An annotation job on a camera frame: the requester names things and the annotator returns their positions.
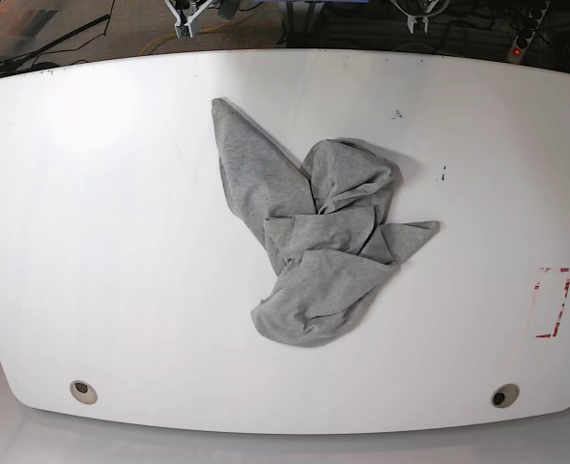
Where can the black power strip red light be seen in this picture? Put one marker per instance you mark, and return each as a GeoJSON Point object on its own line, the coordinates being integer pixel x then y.
{"type": "Point", "coordinates": [527, 30]}

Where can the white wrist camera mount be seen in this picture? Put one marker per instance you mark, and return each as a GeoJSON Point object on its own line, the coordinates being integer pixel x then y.
{"type": "Point", "coordinates": [420, 12]}
{"type": "Point", "coordinates": [186, 16]}

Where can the table grommet hole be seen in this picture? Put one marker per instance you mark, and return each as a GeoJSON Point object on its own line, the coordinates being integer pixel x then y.
{"type": "Point", "coordinates": [505, 396]}
{"type": "Point", "coordinates": [83, 392]}

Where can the left table grommet hole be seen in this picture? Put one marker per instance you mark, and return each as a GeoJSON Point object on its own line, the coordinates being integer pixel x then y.
{"type": "Point", "coordinates": [83, 392]}

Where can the right table grommet hole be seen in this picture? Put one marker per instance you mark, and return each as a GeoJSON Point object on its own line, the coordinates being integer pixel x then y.
{"type": "Point", "coordinates": [505, 396]}

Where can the red tape rectangle marking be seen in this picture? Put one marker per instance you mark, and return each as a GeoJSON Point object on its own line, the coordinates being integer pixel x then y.
{"type": "Point", "coordinates": [549, 301]}

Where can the black stand legs on floor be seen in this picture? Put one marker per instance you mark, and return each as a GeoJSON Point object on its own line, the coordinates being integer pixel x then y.
{"type": "Point", "coordinates": [12, 66]}

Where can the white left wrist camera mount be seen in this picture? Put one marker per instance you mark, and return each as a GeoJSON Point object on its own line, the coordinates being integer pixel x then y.
{"type": "Point", "coordinates": [420, 12]}

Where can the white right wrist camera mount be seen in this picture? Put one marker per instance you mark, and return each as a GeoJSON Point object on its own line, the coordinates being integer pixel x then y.
{"type": "Point", "coordinates": [186, 16]}

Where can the grey T-shirt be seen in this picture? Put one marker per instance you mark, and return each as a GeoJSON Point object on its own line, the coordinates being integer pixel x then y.
{"type": "Point", "coordinates": [323, 224]}

